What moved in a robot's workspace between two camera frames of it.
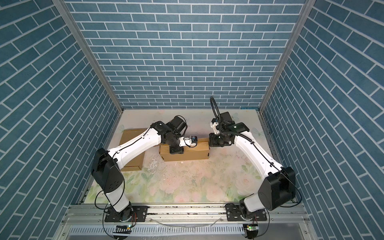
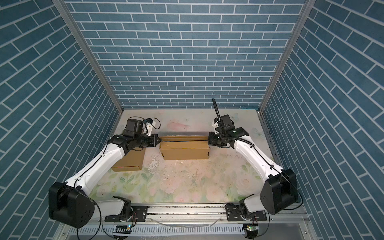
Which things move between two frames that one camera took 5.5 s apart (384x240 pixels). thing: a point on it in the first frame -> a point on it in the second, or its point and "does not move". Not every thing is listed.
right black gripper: (212, 140) does not move
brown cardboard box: (201, 151) does not move
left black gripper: (180, 149) -> (153, 143)
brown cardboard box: (135, 162) does not move
